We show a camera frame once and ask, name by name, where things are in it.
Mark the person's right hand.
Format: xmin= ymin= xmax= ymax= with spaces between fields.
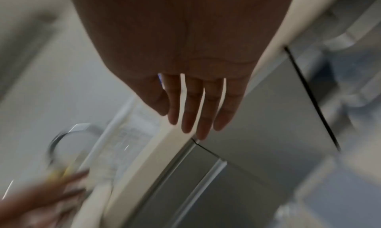
xmin=66 ymin=0 xmax=299 ymax=141

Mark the person's left hand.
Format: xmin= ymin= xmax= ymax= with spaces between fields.
xmin=0 ymin=170 xmax=91 ymax=228

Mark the chrome faucet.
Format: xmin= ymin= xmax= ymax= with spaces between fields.
xmin=47 ymin=123 xmax=104 ymax=176

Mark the large grey cabinet door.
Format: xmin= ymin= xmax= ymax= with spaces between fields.
xmin=195 ymin=46 xmax=342 ymax=196

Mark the narrow grey cabinet door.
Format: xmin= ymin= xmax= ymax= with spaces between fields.
xmin=284 ymin=1 xmax=381 ymax=152

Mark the grey cabinet drawer front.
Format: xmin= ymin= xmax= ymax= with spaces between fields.
xmin=126 ymin=139 xmax=294 ymax=228

